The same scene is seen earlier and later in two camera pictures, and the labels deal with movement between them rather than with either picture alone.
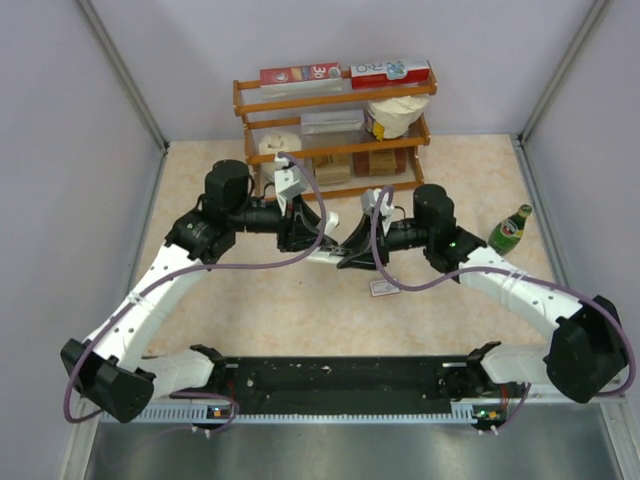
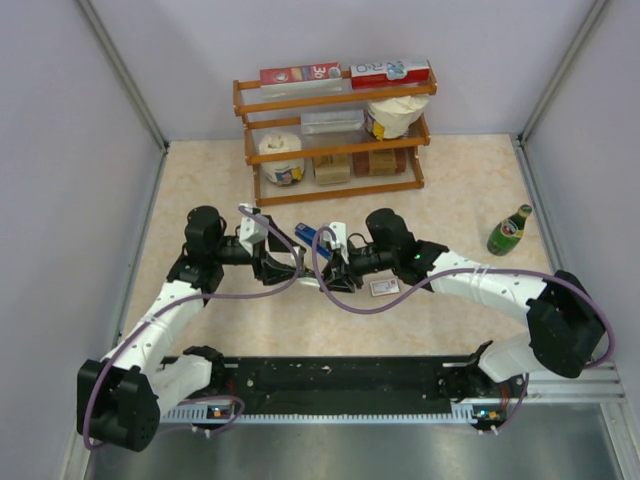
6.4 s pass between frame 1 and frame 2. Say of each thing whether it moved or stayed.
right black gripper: moved
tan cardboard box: stayed
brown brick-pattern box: stayed
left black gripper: moved
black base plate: stayed
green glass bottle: stayed
